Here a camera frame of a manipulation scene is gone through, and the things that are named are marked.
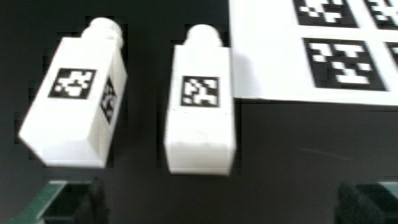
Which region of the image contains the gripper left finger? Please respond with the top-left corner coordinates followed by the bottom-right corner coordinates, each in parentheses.
top-left (6, 178), bottom-right (109, 224)

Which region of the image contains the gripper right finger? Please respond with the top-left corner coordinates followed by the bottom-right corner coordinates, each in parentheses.
top-left (333, 182), bottom-right (398, 224)

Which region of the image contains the white leg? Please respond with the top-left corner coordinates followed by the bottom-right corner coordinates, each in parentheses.
top-left (19, 17), bottom-right (127, 168)
top-left (163, 24), bottom-right (236, 175)

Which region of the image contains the white sheet with tags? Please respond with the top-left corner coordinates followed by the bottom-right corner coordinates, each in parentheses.
top-left (228, 0), bottom-right (398, 106)

